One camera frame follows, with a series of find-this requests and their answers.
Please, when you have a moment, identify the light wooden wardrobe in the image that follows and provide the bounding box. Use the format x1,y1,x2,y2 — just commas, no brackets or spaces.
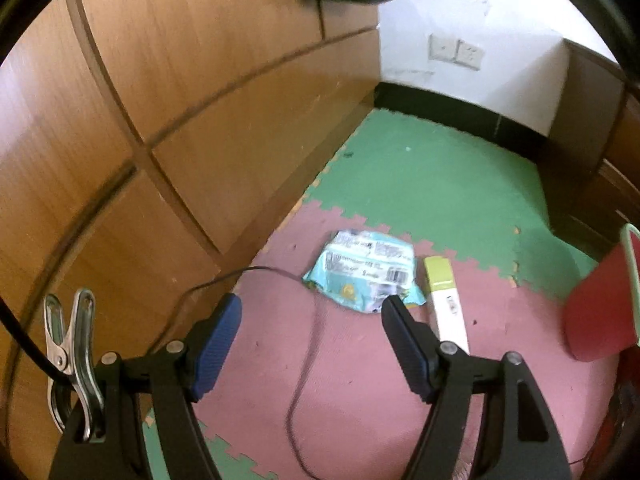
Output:
0,0,383,471

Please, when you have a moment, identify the white wall plate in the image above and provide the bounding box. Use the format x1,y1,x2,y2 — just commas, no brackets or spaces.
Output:
429,34,458,61

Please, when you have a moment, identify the dark wooden nightstand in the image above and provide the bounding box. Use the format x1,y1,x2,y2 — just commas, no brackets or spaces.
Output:
547,37,640,241

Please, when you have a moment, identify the long white green box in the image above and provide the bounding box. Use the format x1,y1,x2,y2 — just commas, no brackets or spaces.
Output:
422,255,471,356

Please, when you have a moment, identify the metal spring clip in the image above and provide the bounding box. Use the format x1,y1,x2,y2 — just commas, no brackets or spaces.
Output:
44,287,107,443

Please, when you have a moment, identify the white wall power socket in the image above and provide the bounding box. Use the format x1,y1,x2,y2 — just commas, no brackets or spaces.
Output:
454,40,486,71

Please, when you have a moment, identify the blue wet wipes packet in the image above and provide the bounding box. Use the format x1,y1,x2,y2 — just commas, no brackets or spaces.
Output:
301,230,427,315

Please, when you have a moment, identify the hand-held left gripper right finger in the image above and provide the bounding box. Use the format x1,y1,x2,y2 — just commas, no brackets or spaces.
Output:
381,294,573,480

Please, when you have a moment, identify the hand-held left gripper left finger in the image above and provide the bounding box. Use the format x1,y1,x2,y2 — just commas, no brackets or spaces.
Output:
47,292,244,480

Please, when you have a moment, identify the red bucket with green rim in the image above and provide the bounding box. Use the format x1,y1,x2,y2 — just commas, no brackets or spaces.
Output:
562,223,640,362

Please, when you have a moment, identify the red patterned bed cover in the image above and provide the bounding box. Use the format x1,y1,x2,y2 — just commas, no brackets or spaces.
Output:
585,375,640,480

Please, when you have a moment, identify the thin black cable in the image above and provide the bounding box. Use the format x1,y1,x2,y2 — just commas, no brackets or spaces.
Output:
160,266,331,478

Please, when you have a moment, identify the pink foam floor mat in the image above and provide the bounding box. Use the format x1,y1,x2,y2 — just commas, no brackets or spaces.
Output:
192,200,621,480

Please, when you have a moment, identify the thick black cable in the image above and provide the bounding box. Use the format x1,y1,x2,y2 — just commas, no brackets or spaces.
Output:
0,295,71,391

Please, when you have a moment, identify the green foam floor mat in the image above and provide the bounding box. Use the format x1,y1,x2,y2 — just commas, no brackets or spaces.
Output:
141,407,311,480
302,107,601,301

